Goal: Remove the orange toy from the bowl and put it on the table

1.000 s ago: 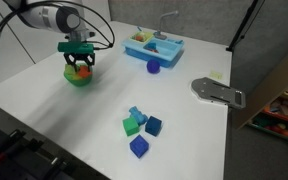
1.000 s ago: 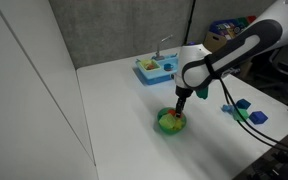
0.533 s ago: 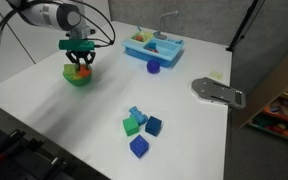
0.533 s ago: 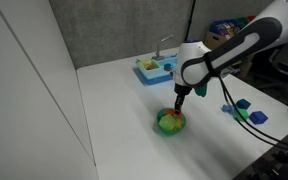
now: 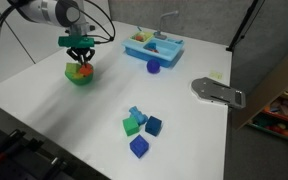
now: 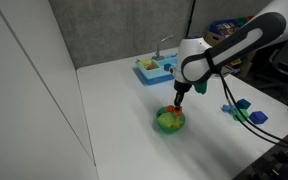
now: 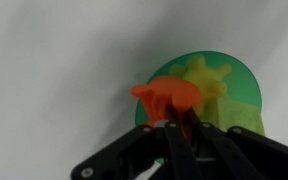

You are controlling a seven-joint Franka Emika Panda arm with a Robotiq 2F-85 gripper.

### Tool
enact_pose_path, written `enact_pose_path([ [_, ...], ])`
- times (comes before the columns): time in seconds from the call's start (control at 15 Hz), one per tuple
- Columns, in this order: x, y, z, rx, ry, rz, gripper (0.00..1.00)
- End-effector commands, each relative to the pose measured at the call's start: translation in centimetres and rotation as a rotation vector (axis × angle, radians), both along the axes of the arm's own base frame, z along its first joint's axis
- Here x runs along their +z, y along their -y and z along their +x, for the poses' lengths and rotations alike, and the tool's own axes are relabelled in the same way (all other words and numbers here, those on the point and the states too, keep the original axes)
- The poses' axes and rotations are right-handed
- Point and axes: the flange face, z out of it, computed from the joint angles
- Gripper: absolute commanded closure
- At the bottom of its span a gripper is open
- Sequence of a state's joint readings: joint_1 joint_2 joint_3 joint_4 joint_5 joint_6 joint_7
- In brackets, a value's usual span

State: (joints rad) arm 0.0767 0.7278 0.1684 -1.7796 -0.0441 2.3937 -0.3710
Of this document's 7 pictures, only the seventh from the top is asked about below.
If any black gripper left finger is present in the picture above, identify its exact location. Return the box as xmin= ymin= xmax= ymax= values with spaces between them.
xmin=71 ymin=104 xmax=202 ymax=180

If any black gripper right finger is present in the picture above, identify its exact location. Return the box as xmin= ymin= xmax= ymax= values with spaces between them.
xmin=183 ymin=108 xmax=288 ymax=180

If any orange toy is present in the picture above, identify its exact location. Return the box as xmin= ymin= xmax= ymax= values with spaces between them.
xmin=130 ymin=75 xmax=203 ymax=141

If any green bowl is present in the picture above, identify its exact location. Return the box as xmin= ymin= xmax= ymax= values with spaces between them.
xmin=134 ymin=50 xmax=266 ymax=166

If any yellow toy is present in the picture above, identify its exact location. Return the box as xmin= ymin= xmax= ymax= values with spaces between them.
xmin=169 ymin=54 xmax=233 ymax=116

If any light green block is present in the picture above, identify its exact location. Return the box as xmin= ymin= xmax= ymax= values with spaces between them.
xmin=202 ymin=96 xmax=266 ymax=136

